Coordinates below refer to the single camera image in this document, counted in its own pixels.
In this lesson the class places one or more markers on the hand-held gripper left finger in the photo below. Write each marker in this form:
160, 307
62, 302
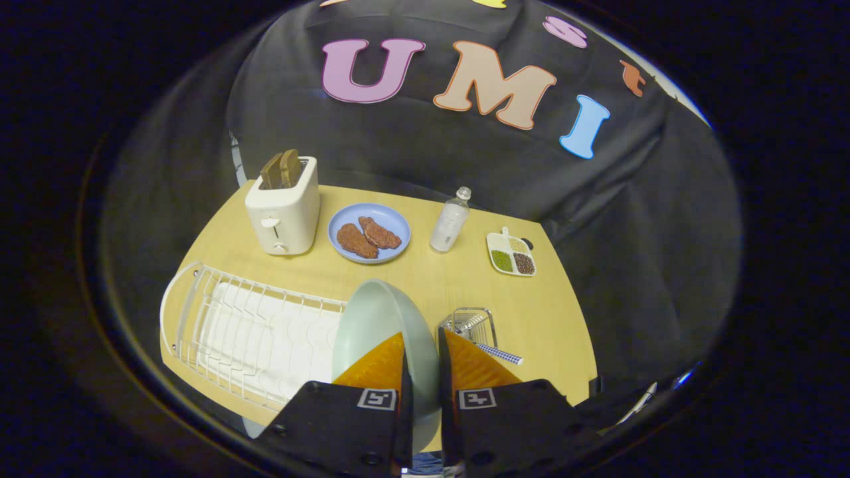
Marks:
345, 425

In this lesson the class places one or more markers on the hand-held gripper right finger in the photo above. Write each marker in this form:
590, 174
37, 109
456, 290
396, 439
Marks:
511, 425

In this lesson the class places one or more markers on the pale green plate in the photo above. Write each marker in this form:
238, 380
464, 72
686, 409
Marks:
378, 318

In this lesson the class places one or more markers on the white divided seasoning dish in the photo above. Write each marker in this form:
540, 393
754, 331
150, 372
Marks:
510, 253

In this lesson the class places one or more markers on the blue plate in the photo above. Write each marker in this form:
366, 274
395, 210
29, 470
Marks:
392, 222

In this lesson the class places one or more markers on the brown meat patty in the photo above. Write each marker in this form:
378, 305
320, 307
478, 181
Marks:
380, 233
356, 241

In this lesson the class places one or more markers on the clear plastic bottle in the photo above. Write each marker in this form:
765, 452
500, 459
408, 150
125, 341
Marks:
449, 222

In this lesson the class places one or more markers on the white toaster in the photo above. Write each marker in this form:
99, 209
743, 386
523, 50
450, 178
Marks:
284, 212

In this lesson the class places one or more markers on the brown toast slice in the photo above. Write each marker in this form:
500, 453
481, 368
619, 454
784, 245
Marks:
271, 171
291, 167

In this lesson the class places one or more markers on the black backdrop cloth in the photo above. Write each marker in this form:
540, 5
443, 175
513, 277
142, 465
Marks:
465, 146

